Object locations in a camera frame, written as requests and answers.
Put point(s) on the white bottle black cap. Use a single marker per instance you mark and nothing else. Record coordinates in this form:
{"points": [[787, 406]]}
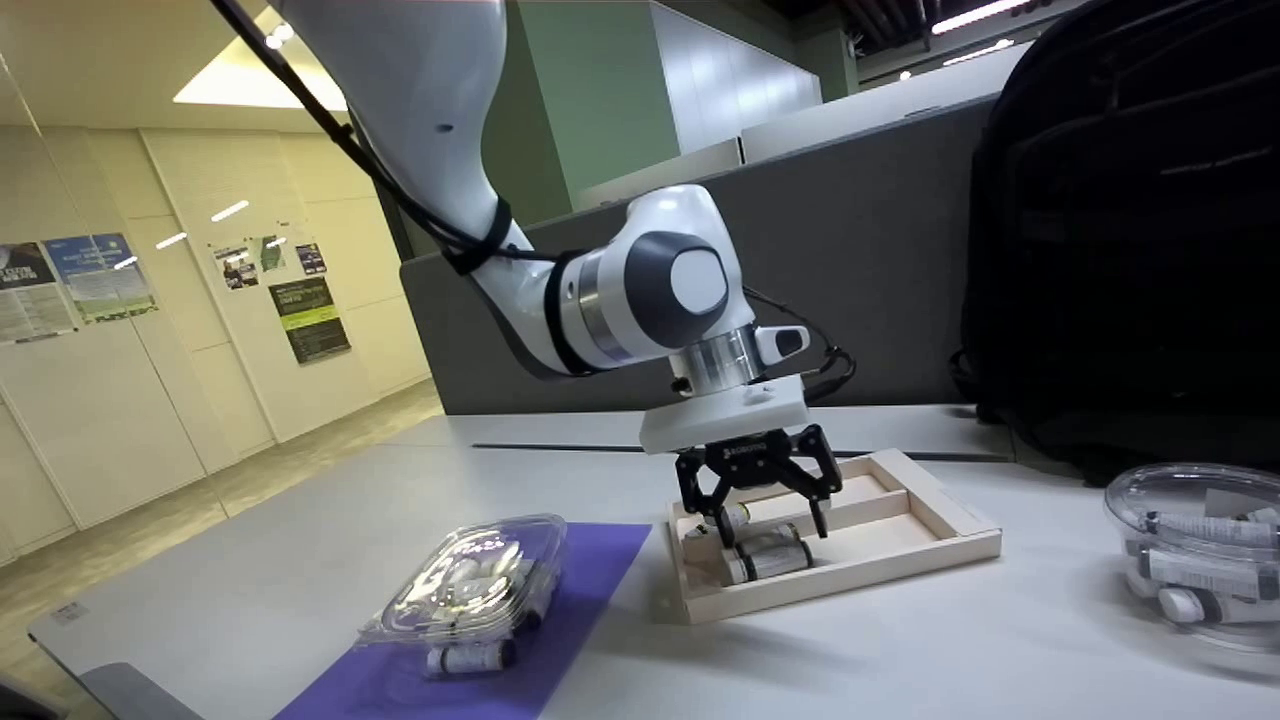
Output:
{"points": [[464, 657]]}

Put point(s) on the wooden tray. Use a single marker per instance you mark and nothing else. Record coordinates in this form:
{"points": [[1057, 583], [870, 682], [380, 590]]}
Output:
{"points": [[923, 549]]}

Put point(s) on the small dark poster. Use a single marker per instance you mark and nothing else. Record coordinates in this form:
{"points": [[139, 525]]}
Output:
{"points": [[309, 259]]}

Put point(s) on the ceiling light panel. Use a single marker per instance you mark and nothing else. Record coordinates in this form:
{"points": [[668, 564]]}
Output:
{"points": [[245, 81]]}

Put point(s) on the small photo poster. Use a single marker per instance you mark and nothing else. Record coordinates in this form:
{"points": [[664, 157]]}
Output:
{"points": [[238, 270]]}

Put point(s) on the green pillar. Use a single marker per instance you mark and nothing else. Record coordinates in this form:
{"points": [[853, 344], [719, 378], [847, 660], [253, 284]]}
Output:
{"points": [[586, 94]]}

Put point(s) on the blue white wall poster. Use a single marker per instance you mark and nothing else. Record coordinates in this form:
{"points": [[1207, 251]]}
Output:
{"points": [[27, 295]]}

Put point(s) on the purple mat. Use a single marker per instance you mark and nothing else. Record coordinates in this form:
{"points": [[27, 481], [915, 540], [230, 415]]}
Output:
{"points": [[595, 584]]}

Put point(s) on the blue green wall poster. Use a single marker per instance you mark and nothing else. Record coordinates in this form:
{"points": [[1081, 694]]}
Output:
{"points": [[101, 276]]}

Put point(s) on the black green wall poster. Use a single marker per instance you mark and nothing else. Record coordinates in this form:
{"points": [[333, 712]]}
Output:
{"points": [[309, 323]]}

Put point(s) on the clear glass bowl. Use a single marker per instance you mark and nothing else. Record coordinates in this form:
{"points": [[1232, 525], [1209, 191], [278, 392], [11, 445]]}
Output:
{"points": [[1200, 499]]}

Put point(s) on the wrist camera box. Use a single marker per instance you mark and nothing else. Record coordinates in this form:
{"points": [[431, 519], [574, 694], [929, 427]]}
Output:
{"points": [[787, 343]]}

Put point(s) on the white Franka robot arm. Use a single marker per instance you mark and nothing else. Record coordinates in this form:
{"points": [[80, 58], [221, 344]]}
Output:
{"points": [[440, 121]]}

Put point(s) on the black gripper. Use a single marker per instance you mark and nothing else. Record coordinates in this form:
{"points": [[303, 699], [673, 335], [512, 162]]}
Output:
{"points": [[755, 461]]}

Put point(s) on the small green poster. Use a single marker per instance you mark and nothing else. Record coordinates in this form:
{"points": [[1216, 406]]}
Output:
{"points": [[274, 253]]}

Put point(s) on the white bottle in bowl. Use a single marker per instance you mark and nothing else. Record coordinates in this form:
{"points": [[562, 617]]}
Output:
{"points": [[1207, 574]]}

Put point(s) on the black backpack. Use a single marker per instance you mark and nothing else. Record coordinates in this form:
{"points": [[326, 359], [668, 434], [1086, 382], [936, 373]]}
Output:
{"points": [[1135, 224]]}

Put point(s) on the clear plastic bag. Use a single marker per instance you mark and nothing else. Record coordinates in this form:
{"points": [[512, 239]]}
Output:
{"points": [[475, 583]]}

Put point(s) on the grey partition wall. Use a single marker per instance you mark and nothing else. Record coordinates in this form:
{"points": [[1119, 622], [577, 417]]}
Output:
{"points": [[882, 266]]}

